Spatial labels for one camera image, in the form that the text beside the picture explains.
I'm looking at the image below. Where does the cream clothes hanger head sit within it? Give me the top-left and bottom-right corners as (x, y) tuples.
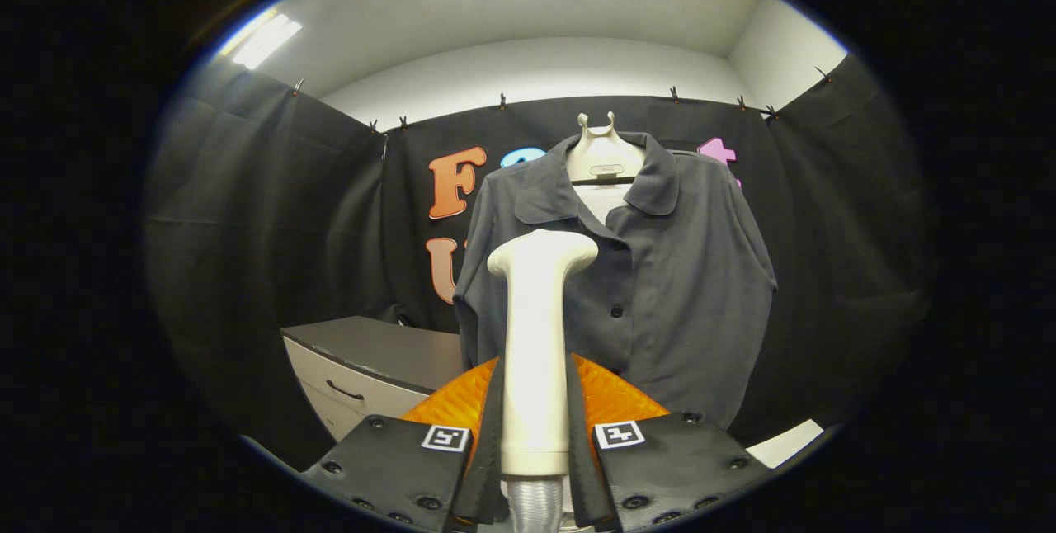
(566, 111), (647, 186)

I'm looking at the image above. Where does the dark grey button shirt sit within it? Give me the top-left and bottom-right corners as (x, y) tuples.
(452, 130), (778, 431)

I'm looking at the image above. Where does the row of black clips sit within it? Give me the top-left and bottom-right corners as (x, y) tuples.
(290, 67), (834, 138)

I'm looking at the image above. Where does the white box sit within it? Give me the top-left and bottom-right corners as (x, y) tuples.
(747, 419), (826, 469)

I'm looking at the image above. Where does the cream garment steamer wand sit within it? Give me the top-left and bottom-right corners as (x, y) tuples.
(487, 229), (600, 478)

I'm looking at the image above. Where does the grey cabinet with drawers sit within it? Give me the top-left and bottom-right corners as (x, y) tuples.
(280, 316), (467, 443)

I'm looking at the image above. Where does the narrow ceiling light strip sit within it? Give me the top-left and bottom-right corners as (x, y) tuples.
(219, 9), (304, 70)

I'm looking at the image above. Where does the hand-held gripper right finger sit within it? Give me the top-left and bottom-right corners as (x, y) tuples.
(565, 353), (772, 533)

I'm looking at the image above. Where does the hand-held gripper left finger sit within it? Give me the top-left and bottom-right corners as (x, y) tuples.
(301, 356), (506, 533)

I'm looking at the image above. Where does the black backdrop cloth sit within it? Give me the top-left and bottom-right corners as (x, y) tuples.
(144, 54), (937, 472)

